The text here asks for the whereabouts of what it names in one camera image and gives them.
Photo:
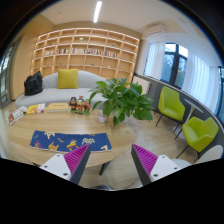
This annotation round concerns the far lime green chair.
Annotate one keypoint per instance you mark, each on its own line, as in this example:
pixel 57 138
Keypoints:
pixel 170 105

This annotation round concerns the colourful toy figurines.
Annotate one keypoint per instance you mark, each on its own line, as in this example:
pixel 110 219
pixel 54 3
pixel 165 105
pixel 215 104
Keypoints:
pixel 79 105

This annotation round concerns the blue patterned towel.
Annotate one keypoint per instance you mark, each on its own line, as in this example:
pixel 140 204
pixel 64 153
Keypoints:
pixel 61 142

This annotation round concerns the yellow and white booklet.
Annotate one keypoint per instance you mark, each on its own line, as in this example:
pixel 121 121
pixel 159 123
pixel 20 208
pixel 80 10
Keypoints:
pixel 36 109

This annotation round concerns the ceiling strip light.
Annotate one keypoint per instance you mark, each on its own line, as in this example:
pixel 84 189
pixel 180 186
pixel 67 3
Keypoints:
pixel 97 11

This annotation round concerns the black bag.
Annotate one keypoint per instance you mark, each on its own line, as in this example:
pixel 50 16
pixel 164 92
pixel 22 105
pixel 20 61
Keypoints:
pixel 33 84

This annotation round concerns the yellow book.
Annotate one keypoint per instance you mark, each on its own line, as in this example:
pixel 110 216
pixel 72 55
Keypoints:
pixel 57 107

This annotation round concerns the green leafy potted plant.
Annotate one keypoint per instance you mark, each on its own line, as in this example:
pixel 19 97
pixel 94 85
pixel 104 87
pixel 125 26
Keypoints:
pixel 123 99

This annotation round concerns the black framed window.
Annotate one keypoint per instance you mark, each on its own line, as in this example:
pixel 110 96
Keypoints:
pixel 174 65

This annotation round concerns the wooden wall bookshelf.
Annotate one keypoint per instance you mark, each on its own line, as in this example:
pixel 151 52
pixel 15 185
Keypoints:
pixel 106 53

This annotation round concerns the near lime green chair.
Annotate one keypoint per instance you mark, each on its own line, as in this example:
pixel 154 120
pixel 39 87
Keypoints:
pixel 199 134

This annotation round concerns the white sheer curtain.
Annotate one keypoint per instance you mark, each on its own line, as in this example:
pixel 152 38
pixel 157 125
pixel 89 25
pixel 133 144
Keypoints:
pixel 196 78

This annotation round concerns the yellow cushion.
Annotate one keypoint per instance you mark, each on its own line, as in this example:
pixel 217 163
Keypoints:
pixel 67 79

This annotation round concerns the small round side table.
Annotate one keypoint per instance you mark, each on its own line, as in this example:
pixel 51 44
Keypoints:
pixel 177 129

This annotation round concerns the red and white magazine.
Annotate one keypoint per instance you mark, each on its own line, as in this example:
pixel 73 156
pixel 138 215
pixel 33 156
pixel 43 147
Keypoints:
pixel 17 114

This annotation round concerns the white air conditioner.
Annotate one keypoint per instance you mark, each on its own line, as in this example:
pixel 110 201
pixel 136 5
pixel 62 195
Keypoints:
pixel 154 30

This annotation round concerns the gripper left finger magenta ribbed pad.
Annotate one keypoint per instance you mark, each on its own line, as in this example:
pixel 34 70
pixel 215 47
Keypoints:
pixel 69 166

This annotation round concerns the white plant pot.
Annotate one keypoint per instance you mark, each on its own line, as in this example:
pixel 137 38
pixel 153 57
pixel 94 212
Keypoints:
pixel 101 117

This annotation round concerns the grey curved sofa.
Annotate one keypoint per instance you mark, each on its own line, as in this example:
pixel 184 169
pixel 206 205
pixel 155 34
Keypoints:
pixel 51 93

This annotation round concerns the lime green chair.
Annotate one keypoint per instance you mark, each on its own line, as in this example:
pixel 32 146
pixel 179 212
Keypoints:
pixel 170 105
pixel 199 134

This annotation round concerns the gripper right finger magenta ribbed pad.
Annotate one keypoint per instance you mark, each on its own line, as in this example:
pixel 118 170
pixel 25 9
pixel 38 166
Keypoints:
pixel 151 167

